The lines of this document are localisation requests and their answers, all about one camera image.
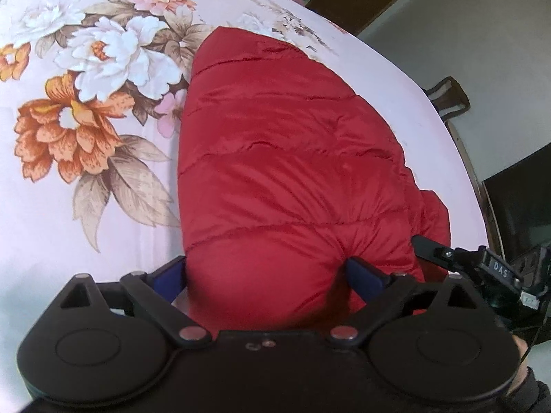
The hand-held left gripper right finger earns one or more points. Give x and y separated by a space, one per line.
366 275

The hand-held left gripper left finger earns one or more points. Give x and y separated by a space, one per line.
165 277

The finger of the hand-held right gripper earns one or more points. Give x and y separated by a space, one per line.
439 256

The red puffer jacket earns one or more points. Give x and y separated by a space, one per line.
284 172

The person's right forearm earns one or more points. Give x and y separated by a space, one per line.
531 391

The person's right hand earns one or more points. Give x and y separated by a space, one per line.
523 352

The black television screen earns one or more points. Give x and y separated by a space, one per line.
521 206

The floral bedsheet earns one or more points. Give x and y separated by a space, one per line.
64 223

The wooden chair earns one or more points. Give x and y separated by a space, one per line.
450 97

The wooden bed frame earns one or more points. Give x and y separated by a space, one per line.
469 159

